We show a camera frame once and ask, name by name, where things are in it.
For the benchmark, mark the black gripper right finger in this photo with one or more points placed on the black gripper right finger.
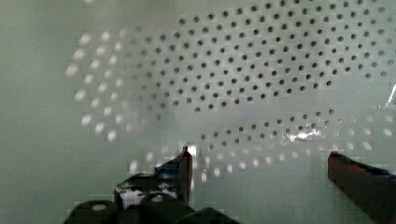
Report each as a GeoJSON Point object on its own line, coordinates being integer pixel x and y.
{"type": "Point", "coordinates": [372, 189]}

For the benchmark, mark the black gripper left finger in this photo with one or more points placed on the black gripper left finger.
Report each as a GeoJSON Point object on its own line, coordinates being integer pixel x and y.
{"type": "Point", "coordinates": [159, 197]}

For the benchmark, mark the green plastic strainer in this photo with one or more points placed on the green plastic strainer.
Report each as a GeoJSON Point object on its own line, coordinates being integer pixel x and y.
{"type": "Point", "coordinates": [260, 91]}

